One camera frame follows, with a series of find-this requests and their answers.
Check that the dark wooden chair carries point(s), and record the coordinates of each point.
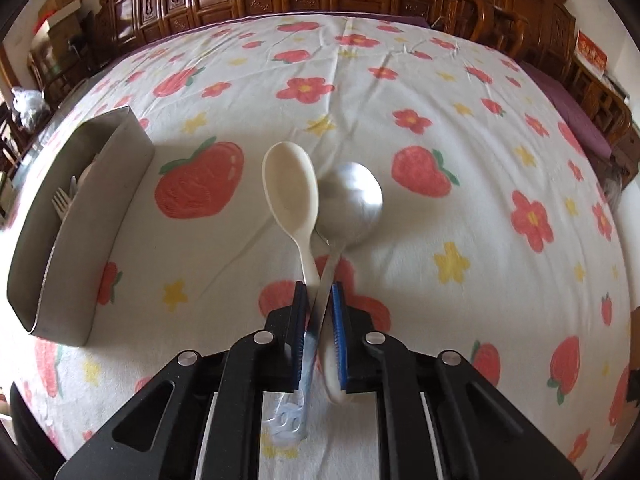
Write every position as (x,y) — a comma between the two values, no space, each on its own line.
(57,70)

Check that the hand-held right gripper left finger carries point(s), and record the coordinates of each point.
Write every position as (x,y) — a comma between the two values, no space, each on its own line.
(300,340)

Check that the strawberry flower print bedsheet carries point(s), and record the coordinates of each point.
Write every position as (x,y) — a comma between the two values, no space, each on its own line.
(450,160)

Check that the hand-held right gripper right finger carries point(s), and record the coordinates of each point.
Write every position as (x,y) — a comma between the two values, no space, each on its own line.
(339,340)

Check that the white plastic fork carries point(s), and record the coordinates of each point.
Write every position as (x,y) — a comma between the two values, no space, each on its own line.
(61,203)

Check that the carved wooden armchair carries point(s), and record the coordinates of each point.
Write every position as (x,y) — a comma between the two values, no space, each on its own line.
(480,20)
(602,105)

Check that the white plastic spoon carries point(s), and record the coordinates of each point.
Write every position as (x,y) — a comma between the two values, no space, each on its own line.
(290,185)

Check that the metal knife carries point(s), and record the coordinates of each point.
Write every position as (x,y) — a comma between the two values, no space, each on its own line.
(73,186)

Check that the metal utensil tray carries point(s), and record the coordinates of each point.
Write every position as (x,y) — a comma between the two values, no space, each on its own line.
(105,200)

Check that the metal spoon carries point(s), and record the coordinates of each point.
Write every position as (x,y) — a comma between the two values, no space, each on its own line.
(352,205)

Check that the red gift box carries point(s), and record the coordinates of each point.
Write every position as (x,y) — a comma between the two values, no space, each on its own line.
(591,51)

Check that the purple mat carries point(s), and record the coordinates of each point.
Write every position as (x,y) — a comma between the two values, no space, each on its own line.
(575,110)

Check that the white plastic bag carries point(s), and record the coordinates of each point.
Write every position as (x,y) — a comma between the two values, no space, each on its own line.
(29,105)

